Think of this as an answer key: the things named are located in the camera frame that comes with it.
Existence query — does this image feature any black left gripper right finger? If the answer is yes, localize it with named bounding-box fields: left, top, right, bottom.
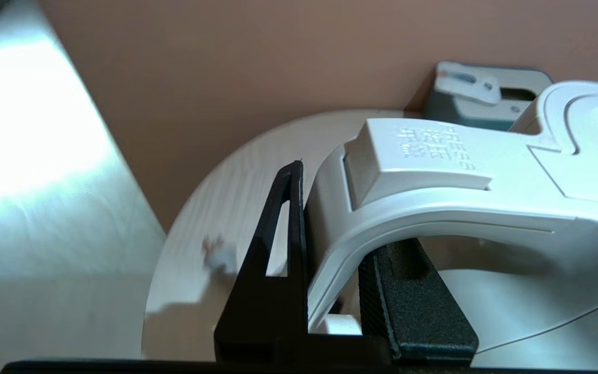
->
left=358, top=239, right=480, bottom=364

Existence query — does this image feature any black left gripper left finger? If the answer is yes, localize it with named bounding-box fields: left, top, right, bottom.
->
left=213, top=161, right=308, bottom=363

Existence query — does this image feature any white electric kettle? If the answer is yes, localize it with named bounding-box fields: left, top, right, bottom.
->
left=304, top=81, right=598, bottom=370

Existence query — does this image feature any white kettle power plug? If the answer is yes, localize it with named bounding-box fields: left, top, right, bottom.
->
left=201, top=236, right=237, bottom=273

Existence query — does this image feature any grey-blue tissue box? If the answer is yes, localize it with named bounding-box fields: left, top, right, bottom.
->
left=424, top=61, right=554, bottom=130

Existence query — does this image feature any white plastic tag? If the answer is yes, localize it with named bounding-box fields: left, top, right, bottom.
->
left=436, top=61, right=502, bottom=104

